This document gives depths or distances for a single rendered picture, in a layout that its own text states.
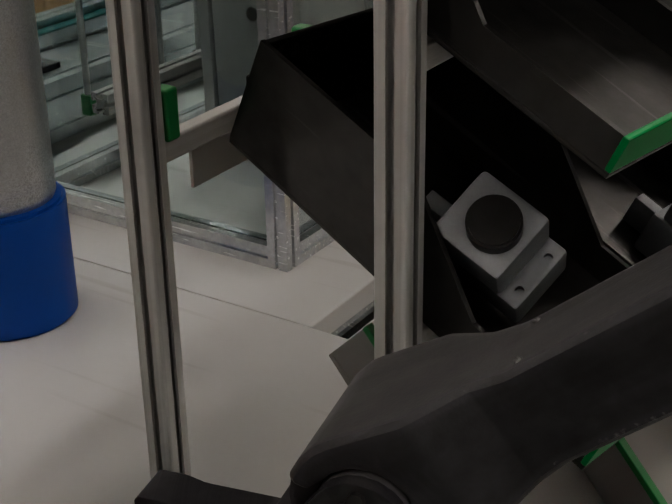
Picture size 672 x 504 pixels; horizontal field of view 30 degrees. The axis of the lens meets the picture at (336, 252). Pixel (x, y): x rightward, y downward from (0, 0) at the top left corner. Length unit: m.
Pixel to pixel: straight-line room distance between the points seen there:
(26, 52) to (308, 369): 0.46
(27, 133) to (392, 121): 0.84
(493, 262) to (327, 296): 0.89
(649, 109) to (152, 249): 0.29
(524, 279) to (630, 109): 0.11
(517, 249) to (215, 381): 0.75
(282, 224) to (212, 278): 0.11
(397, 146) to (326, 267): 0.99
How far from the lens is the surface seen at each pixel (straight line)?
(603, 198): 0.86
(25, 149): 1.42
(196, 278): 1.59
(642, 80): 0.67
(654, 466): 0.92
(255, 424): 1.29
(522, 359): 0.38
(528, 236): 0.66
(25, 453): 1.29
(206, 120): 0.77
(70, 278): 1.51
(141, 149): 0.72
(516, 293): 0.69
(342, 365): 0.75
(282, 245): 1.58
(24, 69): 1.40
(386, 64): 0.61
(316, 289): 1.55
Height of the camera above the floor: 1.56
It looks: 25 degrees down
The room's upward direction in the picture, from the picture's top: 1 degrees counter-clockwise
